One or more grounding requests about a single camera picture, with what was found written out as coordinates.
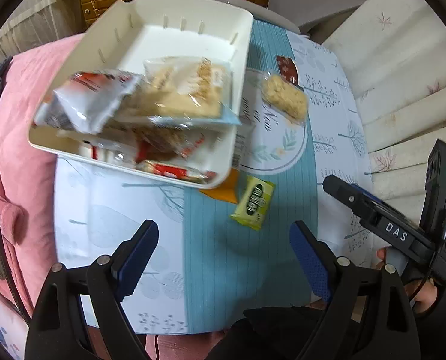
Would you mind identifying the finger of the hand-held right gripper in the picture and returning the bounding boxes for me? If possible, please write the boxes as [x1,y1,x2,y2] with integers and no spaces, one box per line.
[350,183,408,218]
[322,174,382,219]

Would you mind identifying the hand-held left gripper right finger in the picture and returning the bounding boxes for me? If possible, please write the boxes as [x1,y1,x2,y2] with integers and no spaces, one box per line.
[288,220,422,360]

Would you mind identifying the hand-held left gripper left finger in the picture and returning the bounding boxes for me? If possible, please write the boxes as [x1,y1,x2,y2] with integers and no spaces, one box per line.
[24,219,160,360]

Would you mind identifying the long clear cracker pack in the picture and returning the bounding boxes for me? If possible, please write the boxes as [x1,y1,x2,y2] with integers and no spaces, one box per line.
[131,56,243,129]

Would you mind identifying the white plastic bin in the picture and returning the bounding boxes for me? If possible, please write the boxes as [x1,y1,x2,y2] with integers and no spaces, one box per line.
[28,0,255,191]

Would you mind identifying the person's right forearm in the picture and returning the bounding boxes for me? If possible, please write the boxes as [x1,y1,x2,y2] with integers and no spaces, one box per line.
[414,281,446,360]

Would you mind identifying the person's right hand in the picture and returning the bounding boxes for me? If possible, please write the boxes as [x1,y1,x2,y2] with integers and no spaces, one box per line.
[376,247,446,317]

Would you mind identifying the white teal printed tablecloth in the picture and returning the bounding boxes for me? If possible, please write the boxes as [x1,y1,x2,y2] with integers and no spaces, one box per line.
[53,19,374,337]

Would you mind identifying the green yellow snack packet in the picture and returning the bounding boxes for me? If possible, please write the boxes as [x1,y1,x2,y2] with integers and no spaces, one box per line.
[229,175,277,232]

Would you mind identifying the person's dark clothing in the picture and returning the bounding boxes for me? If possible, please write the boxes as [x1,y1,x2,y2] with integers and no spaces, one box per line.
[207,305,360,360]

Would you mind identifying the clear wrapped granola bar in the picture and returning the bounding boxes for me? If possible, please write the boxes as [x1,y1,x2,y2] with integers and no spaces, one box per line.
[259,74,309,124]

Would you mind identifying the orange snack packet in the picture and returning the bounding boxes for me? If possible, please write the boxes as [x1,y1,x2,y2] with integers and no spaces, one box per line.
[199,168,241,206]

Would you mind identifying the clear text-printed cake pack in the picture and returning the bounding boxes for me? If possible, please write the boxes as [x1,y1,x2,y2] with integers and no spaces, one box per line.
[231,123,258,169]

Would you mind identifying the white leaf-print sofa cushion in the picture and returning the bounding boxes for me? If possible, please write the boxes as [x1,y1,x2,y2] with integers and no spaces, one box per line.
[319,0,446,241]

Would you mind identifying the small brown snack packet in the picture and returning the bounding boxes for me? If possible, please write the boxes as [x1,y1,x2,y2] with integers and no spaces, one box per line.
[276,55,299,84]

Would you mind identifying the pink cloth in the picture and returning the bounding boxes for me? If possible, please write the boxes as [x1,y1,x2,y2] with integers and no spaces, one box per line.
[0,33,93,347]

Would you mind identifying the grey chair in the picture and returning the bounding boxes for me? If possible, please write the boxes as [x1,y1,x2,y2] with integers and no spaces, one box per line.
[267,0,378,34]

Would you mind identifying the beige curtain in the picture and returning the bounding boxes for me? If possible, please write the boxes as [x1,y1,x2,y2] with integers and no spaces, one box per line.
[0,0,87,71]

